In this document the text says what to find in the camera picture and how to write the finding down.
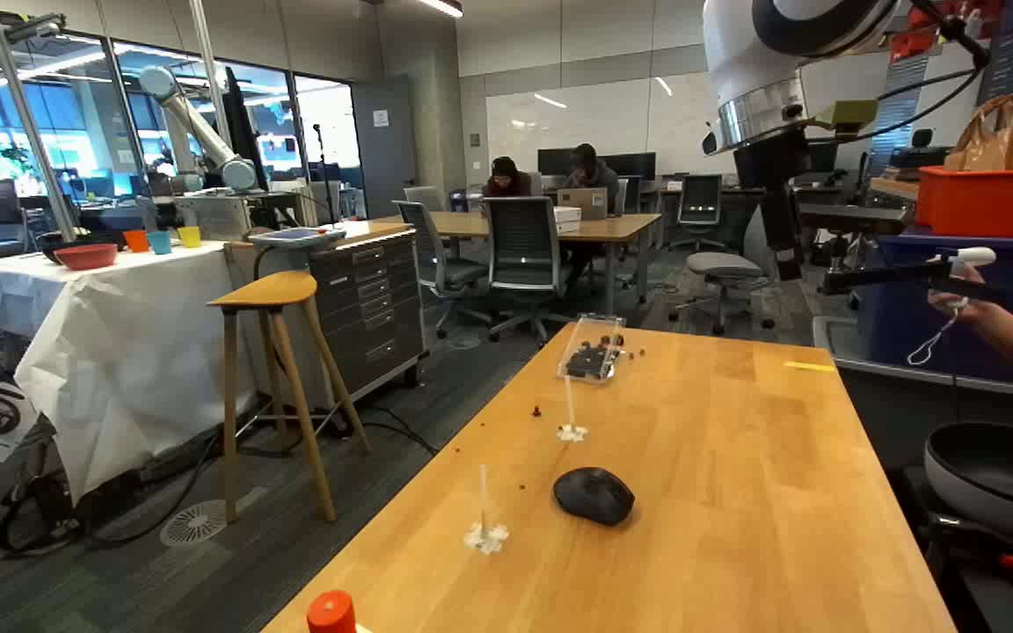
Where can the white handheld controller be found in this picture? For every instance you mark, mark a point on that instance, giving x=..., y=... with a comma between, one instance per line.
x=972, y=258

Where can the blue plastic bin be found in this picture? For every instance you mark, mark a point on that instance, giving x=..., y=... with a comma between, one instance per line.
x=1001, y=321

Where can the thin white post stand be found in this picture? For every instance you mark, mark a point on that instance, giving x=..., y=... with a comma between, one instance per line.
x=570, y=430

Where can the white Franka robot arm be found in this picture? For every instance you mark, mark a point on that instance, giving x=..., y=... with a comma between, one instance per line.
x=765, y=52

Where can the small clear plastic piece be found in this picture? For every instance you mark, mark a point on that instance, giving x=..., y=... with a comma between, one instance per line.
x=482, y=533

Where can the orange cup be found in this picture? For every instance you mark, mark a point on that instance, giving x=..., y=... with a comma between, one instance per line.
x=135, y=239

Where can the long wooden desk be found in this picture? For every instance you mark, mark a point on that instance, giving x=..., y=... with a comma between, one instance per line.
x=613, y=228

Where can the black office chair grey seat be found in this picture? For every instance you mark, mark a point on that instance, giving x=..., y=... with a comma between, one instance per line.
x=722, y=263

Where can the red bowl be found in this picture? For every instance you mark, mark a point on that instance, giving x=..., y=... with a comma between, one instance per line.
x=84, y=255

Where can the orange plastic bin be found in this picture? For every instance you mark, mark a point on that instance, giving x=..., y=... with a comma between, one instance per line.
x=994, y=203

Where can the silver background robot arm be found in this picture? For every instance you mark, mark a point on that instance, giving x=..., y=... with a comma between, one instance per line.
x=193, y=123

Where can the orange bottle cap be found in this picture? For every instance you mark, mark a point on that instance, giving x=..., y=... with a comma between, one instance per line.
x=333, y=613

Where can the clear container with dark bits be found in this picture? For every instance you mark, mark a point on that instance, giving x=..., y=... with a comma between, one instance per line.
x=592, y=356

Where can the yellow cup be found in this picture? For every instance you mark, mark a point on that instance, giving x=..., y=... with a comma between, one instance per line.
x=187, y=235

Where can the brown paper bag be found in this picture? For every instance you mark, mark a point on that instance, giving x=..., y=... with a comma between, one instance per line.
x=996, y=135

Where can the table with white cloth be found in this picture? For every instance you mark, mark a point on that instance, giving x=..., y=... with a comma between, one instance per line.
x=120, y=337

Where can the wall whiteboard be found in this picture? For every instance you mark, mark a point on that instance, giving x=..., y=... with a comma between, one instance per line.
x=596, y=119

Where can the blue cup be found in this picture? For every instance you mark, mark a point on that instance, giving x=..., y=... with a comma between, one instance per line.
x=159, y=239

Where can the black computer monitor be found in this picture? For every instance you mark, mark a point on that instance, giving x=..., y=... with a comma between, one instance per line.
x=631, y=161

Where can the wooden bar stool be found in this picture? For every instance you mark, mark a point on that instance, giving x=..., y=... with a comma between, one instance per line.
x=271, y=354

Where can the seated person dark jacket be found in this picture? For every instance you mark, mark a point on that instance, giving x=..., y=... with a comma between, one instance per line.
x=589, y=171

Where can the grey swivel office chair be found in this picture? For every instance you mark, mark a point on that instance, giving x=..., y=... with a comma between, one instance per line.
x=429, y=252

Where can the grey drawer cabinet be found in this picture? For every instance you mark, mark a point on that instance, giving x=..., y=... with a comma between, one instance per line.
x=368, y=304

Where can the person's hand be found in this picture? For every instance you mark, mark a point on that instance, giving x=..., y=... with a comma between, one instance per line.
x=962, y=307

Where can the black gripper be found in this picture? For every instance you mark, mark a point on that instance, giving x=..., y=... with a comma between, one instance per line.
x=770, y=161

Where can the black frying pan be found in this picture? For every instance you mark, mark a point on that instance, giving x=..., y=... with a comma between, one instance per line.
x=1002, y=476

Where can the black computer mouse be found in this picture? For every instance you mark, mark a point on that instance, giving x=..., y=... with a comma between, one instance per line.
x=592, y=493

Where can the seated person dark hair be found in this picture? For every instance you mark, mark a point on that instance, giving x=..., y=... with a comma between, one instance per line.
x=506, y=178

